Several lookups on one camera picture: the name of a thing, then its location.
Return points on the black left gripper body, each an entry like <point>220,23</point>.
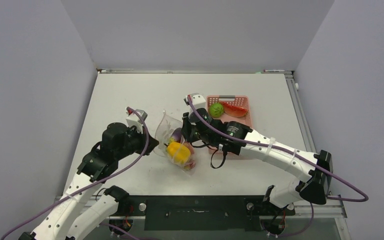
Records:
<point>136,142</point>

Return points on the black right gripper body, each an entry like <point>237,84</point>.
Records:
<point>191,134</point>

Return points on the purple toy eggplant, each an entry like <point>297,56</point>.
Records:
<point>176,136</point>

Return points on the clear dotted zip top bag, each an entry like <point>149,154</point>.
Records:
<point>163,131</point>

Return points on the green toy apple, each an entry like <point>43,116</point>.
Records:
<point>216,110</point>

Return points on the yellow toy bell pepper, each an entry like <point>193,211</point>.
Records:
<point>178,153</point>

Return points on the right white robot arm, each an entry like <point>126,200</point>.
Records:
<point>311,182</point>

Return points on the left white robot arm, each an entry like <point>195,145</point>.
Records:
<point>65,220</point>

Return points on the pink perforated plastic basket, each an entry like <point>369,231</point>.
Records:
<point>236,100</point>

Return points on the red watermelon slice toy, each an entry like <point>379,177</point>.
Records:
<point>234,111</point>

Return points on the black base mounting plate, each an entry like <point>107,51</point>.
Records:
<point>197,212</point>

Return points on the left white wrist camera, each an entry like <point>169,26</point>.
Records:
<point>135,118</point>

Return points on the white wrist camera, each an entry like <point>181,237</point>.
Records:
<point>135,118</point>
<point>196,100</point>

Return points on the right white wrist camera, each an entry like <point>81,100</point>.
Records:
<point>196,100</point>

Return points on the aluminium table edge rail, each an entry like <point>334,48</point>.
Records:
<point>299,111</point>

